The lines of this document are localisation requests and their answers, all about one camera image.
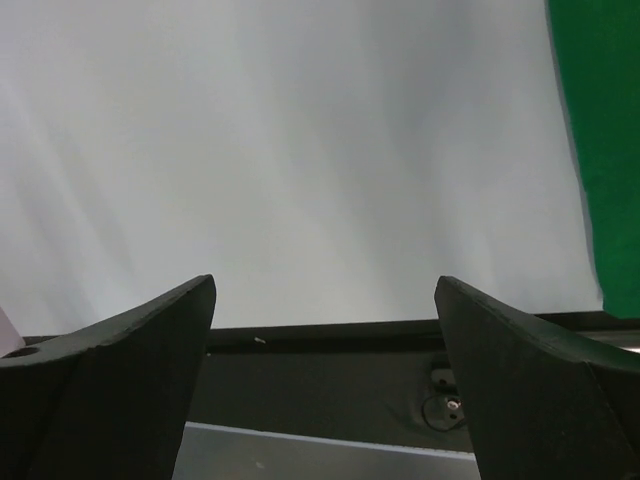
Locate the green folded t shirt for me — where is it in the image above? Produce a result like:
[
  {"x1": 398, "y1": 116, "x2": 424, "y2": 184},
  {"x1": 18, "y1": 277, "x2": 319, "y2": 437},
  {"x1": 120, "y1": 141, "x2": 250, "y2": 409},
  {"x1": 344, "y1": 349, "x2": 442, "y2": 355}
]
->
[{"x1": 548, "y1": 1, "x2": 639, "y2": 318}]

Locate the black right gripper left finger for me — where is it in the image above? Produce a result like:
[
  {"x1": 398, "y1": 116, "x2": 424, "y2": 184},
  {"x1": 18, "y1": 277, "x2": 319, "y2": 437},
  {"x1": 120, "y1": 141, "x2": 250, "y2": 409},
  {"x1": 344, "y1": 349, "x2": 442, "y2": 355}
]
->
[{"x1": 1, "y1": 275, "x2": 216, "y2": 479}]

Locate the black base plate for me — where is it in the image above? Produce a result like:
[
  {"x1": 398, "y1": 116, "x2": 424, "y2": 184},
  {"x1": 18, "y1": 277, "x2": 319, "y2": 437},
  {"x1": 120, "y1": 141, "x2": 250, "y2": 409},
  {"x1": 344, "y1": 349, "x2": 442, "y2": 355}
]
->
[{"x1": 24, "y1": 310, "x2": 640, "y2": 454}]

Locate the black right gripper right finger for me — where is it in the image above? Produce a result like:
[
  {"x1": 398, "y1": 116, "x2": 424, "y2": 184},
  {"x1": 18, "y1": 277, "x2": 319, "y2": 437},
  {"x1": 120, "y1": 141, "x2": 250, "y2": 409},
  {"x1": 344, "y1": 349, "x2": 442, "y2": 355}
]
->
[{"x1": 434, "y1": 276, "x2": 639, "y2": 479}]

